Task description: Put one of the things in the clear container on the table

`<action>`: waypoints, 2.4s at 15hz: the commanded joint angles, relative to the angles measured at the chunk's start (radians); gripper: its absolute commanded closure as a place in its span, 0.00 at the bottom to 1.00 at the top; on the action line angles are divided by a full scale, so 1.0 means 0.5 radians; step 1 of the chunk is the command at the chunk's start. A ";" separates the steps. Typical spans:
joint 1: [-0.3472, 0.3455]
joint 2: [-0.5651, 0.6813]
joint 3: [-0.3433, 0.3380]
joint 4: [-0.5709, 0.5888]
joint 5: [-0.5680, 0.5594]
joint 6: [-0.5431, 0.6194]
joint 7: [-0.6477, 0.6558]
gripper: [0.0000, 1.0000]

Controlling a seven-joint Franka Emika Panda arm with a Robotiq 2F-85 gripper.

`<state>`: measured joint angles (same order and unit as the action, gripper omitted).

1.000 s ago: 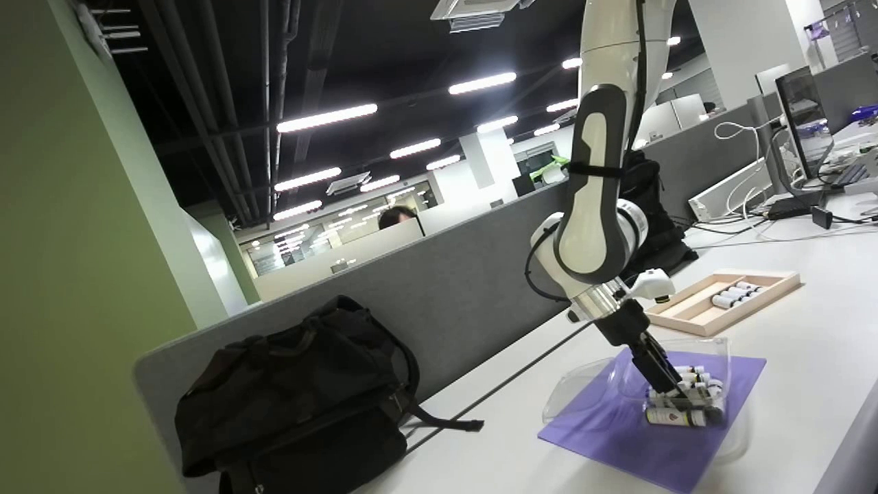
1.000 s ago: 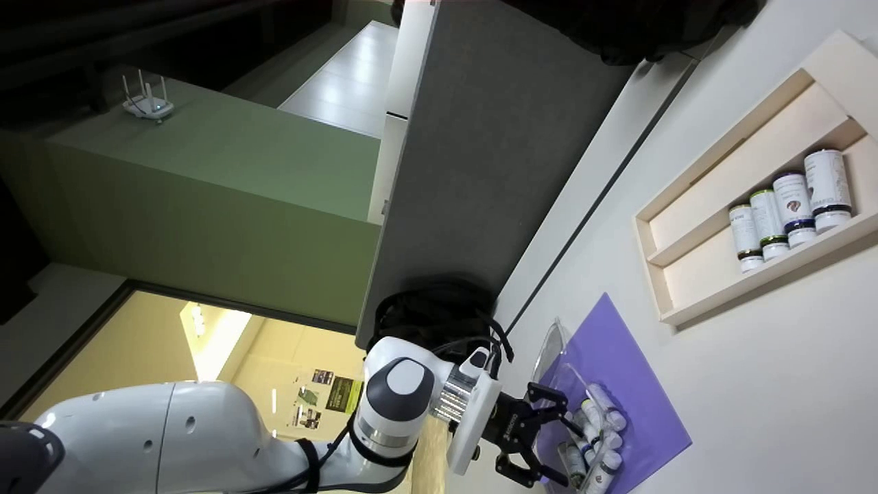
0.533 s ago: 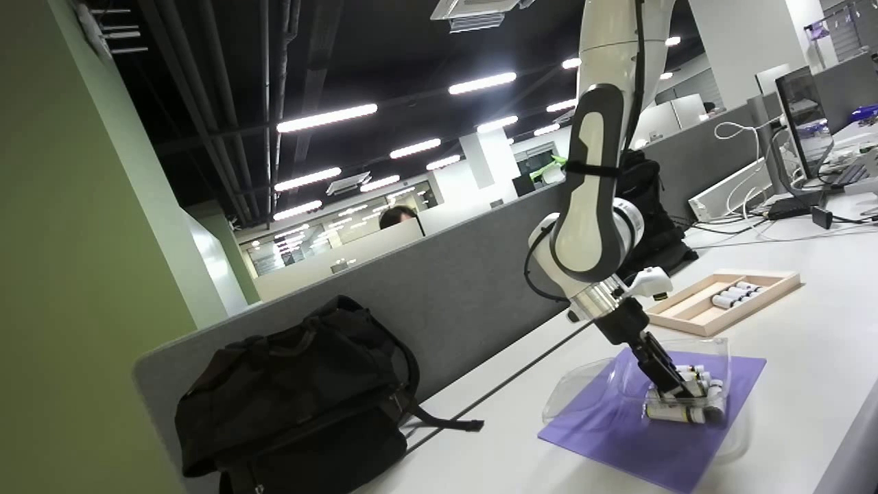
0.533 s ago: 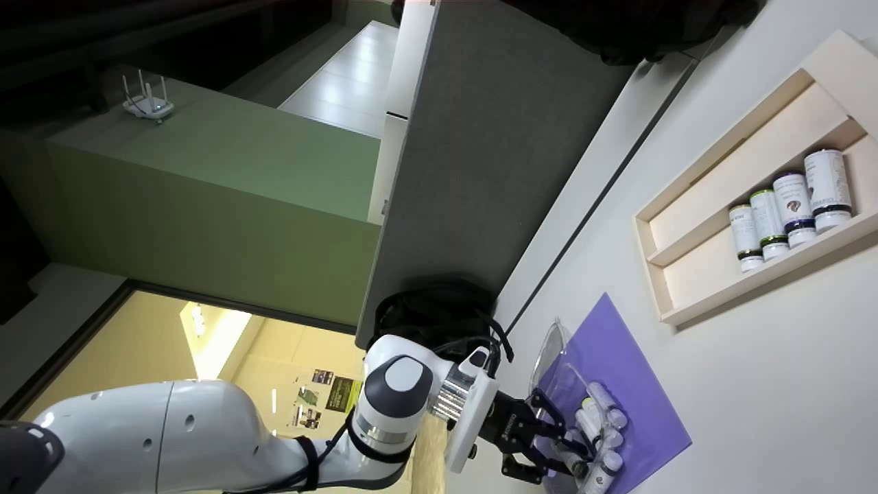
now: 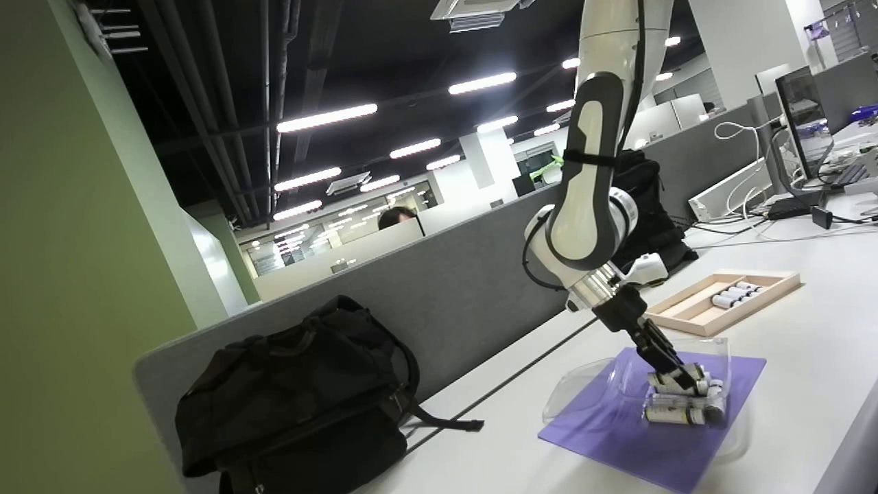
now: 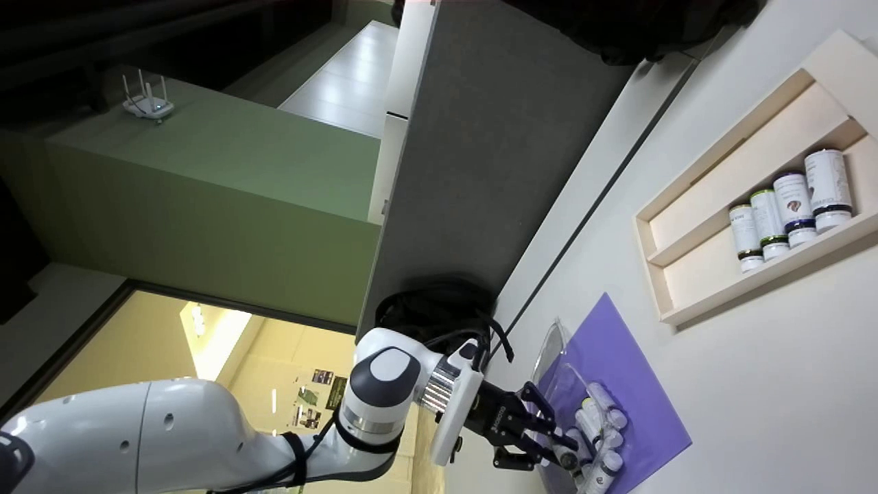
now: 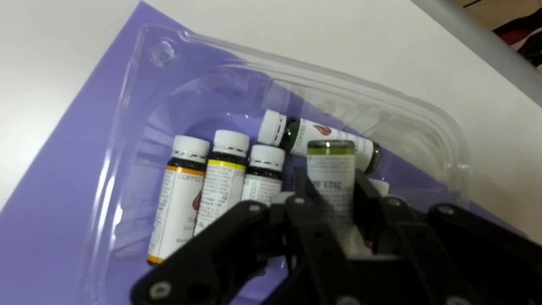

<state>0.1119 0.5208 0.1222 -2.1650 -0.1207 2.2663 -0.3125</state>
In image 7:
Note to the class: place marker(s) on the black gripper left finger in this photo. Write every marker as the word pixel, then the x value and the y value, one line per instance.
pixel 316 248

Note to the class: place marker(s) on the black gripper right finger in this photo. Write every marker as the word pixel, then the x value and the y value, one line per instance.
pixel 395 226

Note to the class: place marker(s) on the small bottle green band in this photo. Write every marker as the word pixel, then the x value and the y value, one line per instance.
pixel 333 175

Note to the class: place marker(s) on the clear plastic clamshell container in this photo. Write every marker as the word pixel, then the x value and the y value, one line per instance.
pixel 170 85

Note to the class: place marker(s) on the small bottle yellow band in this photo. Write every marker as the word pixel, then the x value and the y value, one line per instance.
pixel 223 180

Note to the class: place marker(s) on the small bottle dark glass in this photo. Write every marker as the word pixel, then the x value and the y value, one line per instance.
pixel 322 133

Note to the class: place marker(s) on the small bottle orange band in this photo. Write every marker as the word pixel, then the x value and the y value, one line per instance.
pixel 178 204

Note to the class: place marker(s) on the purple paper sheet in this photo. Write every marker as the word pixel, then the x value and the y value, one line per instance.
pixel 57 187

